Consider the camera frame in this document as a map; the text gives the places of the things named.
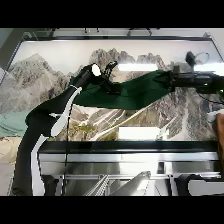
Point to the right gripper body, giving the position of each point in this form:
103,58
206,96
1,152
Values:
173,79

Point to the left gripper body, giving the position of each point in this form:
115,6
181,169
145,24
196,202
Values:
109,85

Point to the dark green T-shirt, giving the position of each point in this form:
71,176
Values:
133,93

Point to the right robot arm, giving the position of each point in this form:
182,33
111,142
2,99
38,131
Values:
200,80

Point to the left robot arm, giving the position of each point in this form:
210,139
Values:
43,123

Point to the pale green garment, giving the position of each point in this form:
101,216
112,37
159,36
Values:
13,123

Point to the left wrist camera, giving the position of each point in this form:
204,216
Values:
111,68

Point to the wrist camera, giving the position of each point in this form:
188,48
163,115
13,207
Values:
190,58
111,68

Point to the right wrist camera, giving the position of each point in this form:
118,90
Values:
190,58

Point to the silver frame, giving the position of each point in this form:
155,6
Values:
126,157

